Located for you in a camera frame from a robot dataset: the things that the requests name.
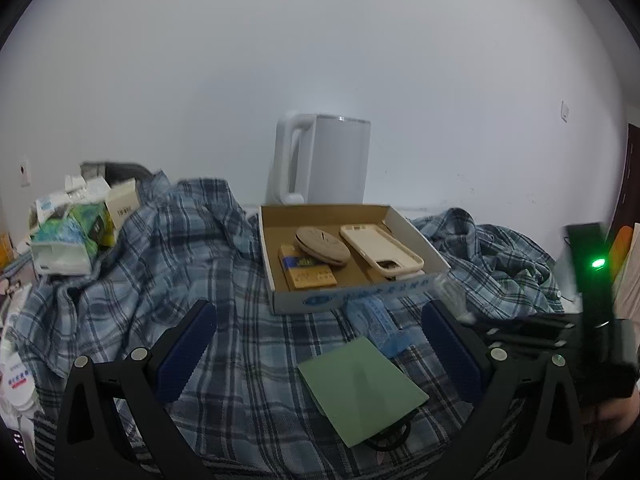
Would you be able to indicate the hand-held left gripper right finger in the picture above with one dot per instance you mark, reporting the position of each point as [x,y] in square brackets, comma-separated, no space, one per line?
[452,355]

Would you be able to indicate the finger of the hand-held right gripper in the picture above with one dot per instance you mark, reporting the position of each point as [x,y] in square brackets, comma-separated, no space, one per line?
[530,342]
[530,322]

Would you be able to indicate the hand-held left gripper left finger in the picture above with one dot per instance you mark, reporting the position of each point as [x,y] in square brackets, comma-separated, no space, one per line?
[187,352]

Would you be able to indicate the blue plastic packet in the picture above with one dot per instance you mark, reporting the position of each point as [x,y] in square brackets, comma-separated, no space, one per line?
[380,325]

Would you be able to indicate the black hair claw clip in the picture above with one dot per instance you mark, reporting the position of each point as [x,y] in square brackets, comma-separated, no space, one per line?
[395,432]

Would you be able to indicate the green paper sheet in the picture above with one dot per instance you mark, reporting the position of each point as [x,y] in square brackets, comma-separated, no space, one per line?
[360,390]

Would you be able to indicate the beige phone case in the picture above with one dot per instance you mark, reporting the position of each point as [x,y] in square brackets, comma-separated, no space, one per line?
[375,247]

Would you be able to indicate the shallow cardboard box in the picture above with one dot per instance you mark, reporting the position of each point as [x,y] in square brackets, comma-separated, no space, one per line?
[320,302]

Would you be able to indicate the yellow box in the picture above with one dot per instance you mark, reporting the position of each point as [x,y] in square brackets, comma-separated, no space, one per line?
[305,272]

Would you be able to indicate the beige perforated oval case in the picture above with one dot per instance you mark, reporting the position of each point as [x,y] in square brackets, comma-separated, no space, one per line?
[320,245]

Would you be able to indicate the person's right hand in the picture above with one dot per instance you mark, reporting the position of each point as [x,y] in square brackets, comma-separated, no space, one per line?
[617,412]

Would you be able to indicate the orange object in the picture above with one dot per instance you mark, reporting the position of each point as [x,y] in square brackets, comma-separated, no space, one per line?
[622,250]

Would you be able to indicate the blue plaid shirt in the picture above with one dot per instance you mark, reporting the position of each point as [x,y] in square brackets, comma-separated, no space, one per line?
[225,260]

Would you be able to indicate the white barcode box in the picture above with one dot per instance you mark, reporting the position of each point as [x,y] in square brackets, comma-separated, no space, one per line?
[122,202]

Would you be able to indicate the green tissue pack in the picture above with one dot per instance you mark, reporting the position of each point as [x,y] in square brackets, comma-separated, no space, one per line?
[65,240]

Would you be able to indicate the grey striped cloth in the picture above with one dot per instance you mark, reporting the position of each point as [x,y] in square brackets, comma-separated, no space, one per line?
[47,450]

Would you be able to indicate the white round tub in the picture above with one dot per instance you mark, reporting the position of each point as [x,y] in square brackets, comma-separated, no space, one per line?
[17,385]

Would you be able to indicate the white crumpled paper box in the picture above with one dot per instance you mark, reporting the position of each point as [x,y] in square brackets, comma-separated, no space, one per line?
[85,187]

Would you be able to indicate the grey bag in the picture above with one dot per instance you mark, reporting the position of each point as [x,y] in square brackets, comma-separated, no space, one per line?
[120,170]

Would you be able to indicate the white and blue box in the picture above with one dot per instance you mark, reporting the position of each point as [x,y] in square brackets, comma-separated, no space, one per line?
[47,205]

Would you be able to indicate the white electric kettle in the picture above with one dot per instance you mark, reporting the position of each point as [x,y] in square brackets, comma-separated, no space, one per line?
[335,160]

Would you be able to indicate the white wall switch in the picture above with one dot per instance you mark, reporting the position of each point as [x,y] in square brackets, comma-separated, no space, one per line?
[565,111]

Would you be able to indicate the white wall socket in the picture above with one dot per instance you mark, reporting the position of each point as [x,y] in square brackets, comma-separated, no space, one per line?
[24,172]

